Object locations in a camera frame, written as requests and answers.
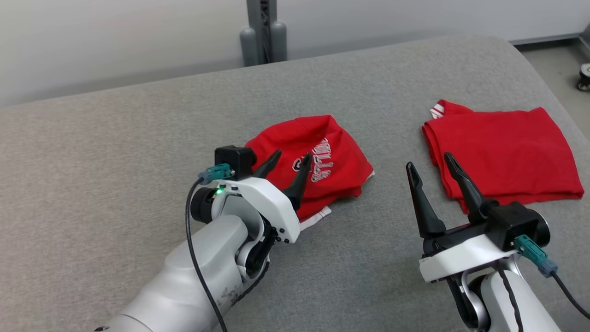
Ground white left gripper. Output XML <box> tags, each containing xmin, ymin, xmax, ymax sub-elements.
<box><xmin>213</xmin><ymin>149</ymin><xmax>312</xmax><ymax>244</ymax></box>

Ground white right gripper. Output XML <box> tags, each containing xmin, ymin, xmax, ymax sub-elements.
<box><xmin>406</xmin><ymin>152</ymin><xmax>519</xmax><ymax>284</ymax></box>

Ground red basketball shorts white trim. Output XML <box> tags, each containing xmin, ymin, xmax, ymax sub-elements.
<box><xmin>244</xmin><ymin>114</ymin><xmax>375</xmax><ymax>232</ymax></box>

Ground red basketball jersey white sleeves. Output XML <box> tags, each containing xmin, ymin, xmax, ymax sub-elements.
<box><xmin>422</xmin><ymin>99</ymin><xmax>585</xmax><ymax>215</ymax></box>

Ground black left cable teal plug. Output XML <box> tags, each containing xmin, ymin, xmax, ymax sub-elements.
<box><xmin>184</xmin><ymin>163</ymin><xmax>232</xmax><ymax>332</ymax></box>

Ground black cable teal plug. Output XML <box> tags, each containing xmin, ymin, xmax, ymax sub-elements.
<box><xmin>184</xmin><ymin>163</ymin><xmax>232</xmax><ymax>332</ymax></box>
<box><xmin>514</xmin><ymin>234</ymin><xmax>590</xmax><ymax>321</ymax></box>

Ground black right cable teal plug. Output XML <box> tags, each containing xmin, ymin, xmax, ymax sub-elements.
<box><xmin>514</xmin><ymin>234</ymin><xmax>590</xmax><ymax>321</ymax></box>

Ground grey metal partition post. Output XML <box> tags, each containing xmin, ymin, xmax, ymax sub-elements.
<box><xmin>239</xmin><ymin>0</ymin><xmax>288</xmax><ymax>67</ymax></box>

